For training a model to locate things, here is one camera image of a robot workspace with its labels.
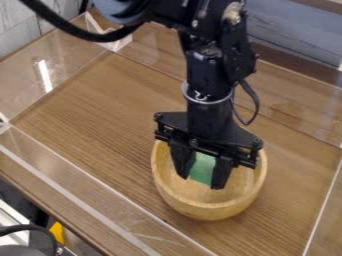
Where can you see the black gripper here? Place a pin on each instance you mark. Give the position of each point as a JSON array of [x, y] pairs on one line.
[[205, 129]]

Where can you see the green rectangular block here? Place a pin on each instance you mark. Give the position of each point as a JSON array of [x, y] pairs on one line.
[[201, 171]]

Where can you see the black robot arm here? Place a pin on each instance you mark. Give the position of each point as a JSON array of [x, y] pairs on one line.
[[212, 28]]

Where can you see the brown wooden bowl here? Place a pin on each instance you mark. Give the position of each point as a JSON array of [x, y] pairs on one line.
[[197, 200]]

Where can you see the yellow sticker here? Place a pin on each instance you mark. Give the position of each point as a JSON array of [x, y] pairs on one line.
[[57, 229]]

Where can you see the clear acrylic corner bracket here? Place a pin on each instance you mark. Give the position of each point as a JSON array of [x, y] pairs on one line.
[[97, 28]]

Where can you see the clear acrylic side bracket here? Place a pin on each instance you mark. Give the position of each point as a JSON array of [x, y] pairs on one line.
[[5, 123]]

